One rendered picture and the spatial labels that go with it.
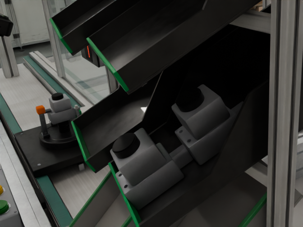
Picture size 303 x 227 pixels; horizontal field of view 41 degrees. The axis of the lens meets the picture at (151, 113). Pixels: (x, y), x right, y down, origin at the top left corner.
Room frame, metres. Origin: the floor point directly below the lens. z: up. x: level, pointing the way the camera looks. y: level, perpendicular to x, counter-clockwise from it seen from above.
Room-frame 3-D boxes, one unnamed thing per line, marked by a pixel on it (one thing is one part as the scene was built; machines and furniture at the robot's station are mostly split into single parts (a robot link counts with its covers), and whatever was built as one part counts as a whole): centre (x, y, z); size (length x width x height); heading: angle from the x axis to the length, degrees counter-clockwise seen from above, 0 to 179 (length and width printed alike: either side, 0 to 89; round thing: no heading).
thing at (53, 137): (0.99, 0.24, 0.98); 0.14 x 0.14 x 0.02
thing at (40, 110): (0.97, 0.28, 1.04); 0.04 x 0.02 x 0.08; 115
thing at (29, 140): (0.99, 0.24, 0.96); 0.24 x 0.24 x 0.02; 25
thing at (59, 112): (0.99, 0.23, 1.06); 0.08 x 0.04 x 0.07; 115
